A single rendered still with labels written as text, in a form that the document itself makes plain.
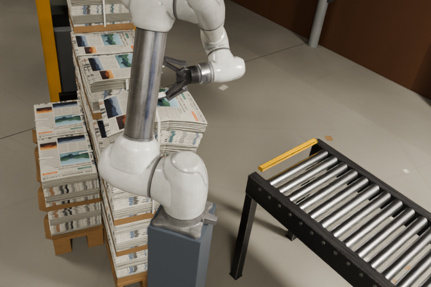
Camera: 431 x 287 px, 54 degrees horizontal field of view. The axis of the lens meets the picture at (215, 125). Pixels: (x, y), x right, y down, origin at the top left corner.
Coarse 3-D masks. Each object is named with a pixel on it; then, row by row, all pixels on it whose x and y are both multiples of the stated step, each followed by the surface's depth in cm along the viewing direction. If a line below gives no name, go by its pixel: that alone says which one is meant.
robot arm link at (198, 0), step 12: (180, 0) 126; (192, 0) 123; (204, 0) 122; (216, 0) 126; (180, 12) 128; (192, 12) 127; (204, 12) 126; (216, 12) 128; (204, 24) 133; (216, 24) 135
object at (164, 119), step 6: (162, 108) 180; (162, 114) 177; (156, 120) 173; (162, 120) 173; (168, 120) 173; (156, 126) 174; (162, 126) 174; (168, 126) 175; (156, 132) 175; (162, 132) 176; (156, 138) 177; (162, 138) 178; (162, 144) 179; (162, 150) 180
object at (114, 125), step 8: (112, 96) 189; (120, 96) 188; (104, 104) 185; (112, 104) 184; (120, 104) 183; (104, 112) 180; (112, 112) 179; (120, 112) 178; (104, 120) 176; (112, 120) 174; (120, 120) 174; (112, 128) 171; (120, 128) 170; (112, 136) 169
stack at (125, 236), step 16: (80, 80) 263; (96, 128) 224; (96, 144) 222; (96, 160) 249; (112, 192) 190; (112, 208) 198; (128, 208) 197; (144, 208) 201; (112, 224) 212; (128, 224) 204; (144, 224) 208; (128, 240) 210; (144, 240) 215; (112, 256) 233; (128, 256) 219; (144, 256) 223; (112, 272) 248; (128, 272) 226
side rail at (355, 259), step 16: (256, 176) 210; (256, 192) 210; (272, 192) 202; (272, 208) 204; (288, 208) 195; (288, 224) 198; (304, 224) 189; (320, 224) 188; (304, 240) 193; (320, 240) 185; (336, 240) 182; (320, 256) 188; (336, 256) 180; (352, 256) 176; (352, 272) 176; (368, 272) 170
